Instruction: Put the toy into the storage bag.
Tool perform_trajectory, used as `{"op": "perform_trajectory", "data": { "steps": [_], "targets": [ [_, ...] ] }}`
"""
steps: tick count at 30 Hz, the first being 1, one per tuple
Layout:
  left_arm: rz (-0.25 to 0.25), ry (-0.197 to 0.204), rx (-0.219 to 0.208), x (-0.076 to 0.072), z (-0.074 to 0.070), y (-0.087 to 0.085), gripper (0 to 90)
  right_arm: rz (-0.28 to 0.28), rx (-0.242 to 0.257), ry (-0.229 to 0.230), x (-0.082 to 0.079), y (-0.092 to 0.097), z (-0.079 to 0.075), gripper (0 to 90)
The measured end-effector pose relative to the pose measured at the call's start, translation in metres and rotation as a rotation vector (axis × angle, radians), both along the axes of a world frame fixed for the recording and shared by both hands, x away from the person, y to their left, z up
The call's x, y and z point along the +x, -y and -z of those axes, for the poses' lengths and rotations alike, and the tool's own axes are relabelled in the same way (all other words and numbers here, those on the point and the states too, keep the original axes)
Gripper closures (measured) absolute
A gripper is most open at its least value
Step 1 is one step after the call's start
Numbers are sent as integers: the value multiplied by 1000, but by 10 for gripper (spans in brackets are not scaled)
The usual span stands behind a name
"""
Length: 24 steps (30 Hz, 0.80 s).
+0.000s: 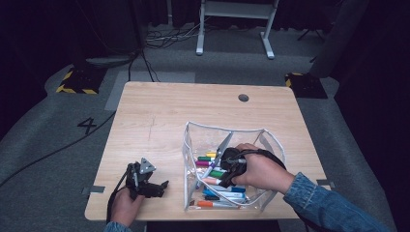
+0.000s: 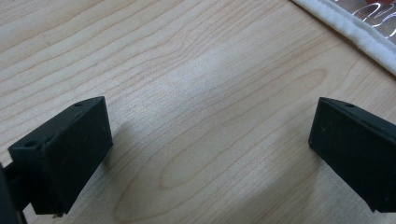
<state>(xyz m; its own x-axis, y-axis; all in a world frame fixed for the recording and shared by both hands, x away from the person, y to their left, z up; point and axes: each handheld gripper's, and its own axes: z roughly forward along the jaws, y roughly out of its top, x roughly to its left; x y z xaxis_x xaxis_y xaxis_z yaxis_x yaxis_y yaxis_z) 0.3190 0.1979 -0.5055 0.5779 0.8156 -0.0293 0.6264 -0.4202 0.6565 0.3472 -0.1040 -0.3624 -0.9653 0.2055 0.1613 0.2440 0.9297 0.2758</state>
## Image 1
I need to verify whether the grey cloth cover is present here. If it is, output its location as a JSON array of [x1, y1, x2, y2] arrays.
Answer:
[[308, 0, 370, 79]]

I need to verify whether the long black floor cable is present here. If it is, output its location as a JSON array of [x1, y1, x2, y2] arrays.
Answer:
[[0, 110, 117, 189]]

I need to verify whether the light green marker pen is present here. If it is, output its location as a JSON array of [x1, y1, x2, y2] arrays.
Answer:
[[208, 169, 226, 180]]

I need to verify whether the yellow black striped base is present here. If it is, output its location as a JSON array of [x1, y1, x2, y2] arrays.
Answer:
[[55, 66, 108, 96], [284, 72, 329, 100]]

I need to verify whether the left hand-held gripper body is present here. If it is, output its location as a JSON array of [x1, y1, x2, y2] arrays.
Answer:
[[125, 156, 158, 199]]

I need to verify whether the grey tape strip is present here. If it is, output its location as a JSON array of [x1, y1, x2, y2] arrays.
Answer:
[[316, 179, 337, 189], [81, 185, 106, 195]]

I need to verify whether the black tripod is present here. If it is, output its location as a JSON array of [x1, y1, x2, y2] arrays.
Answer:
[[296, 28, 326, 43]]

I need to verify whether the person's right hand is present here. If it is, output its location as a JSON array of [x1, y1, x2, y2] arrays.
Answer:
[[232, 142, 296, 195]]

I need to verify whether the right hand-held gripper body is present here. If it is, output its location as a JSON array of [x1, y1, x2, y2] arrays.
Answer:
[[215, 131, 249, 178]]

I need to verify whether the light blue marker pen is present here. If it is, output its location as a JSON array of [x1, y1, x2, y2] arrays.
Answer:
[[202, 188, 247, 199]]

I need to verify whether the hand-held gripper cable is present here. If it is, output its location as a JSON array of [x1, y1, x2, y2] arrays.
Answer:
[[106, 167, 133, 223], [236, 148, 288, 172]]

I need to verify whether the white desk frame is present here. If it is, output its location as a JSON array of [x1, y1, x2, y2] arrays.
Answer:
[[195, 0, 280, 60]]

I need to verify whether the dark blue marker pen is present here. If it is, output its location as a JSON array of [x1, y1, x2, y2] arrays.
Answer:
[[221, 185, 247, 193]]

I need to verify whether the thin black cable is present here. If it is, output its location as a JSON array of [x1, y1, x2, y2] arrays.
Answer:
[[127, 47, 161, 83]]

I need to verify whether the person's left hand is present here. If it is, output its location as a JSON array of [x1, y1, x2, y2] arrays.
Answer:
[[110, 186, 146, 226]]

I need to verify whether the left hand-held gripper cable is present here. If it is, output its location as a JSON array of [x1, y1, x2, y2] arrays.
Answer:
[[106, 167, 133, 223]]

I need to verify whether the clear plastic bag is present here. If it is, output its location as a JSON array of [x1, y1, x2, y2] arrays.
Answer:
[[181, 120, 287, 212]]

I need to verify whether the bundle of floor cables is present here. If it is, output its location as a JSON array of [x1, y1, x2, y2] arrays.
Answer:
[[144, 17, 212, 50]]

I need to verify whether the orange marker pen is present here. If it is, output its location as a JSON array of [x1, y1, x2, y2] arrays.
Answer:
[[196, 199, 241, 209]]

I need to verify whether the purple marker pen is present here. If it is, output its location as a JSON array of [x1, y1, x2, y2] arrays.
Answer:
[[194, 162, 217, 190]]

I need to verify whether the right hand-held gripper cable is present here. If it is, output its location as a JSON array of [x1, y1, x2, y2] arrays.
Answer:
[[236, 148, 288, 172]]

